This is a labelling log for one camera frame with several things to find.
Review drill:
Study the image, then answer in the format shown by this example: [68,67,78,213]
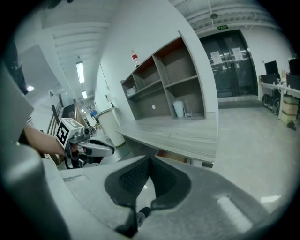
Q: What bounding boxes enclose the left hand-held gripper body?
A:
[55,118,104,170]

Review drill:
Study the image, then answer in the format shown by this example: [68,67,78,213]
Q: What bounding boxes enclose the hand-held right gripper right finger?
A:
[140,155,273,240]

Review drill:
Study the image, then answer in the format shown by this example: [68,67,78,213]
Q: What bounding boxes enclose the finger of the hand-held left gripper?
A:
[90,139,110,147]
[81,143,115,158]

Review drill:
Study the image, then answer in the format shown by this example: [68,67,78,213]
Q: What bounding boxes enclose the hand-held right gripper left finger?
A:
[60,155,151,239]

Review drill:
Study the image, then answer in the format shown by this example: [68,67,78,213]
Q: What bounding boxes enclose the person's left forearm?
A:
[22,123,67,160]

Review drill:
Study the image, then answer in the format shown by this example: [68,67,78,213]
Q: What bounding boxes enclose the grey wooden desk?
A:
[114,112,220,165]

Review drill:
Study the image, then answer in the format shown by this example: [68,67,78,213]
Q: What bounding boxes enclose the person's left hand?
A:
[70,144,83,157]

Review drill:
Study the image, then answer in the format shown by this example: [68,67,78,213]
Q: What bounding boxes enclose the white round counter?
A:
[95,106,126,148]

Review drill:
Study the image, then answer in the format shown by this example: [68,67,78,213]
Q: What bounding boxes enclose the person's black shoe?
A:
[137,206,151,218]

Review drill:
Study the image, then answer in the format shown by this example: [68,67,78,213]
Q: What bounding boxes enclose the long ceiling light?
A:
[75,60,85,84]

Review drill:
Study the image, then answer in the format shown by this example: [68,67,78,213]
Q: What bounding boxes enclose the white plastic cup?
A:
[172,100,185,119]

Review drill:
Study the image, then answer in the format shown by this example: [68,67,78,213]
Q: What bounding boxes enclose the red capped dark bottle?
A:
[131,54,141,69]

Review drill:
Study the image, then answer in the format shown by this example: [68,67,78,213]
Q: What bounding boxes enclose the clear drinking glass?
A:
[183,100,193,118]

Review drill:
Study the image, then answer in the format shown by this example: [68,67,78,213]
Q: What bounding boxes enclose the grey open shelf unit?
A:
[120,30,220,120]

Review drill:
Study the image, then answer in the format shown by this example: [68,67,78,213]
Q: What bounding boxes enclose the stack of yellow crates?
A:
[280,95,300,124]

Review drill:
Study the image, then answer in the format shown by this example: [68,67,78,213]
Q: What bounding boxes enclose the dark glass double door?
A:
[199,29,260,99]

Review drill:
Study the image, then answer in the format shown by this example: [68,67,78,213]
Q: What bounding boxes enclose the white work table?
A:
[257,81,300,120]

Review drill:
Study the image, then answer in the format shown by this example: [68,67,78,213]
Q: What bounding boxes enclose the white paper notice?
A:
[210,51,222,66]
[231,47,243,62]

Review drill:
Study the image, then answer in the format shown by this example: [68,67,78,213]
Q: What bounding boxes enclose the black computer monitor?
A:
[264,60,279,75]
[288,58,300,76]

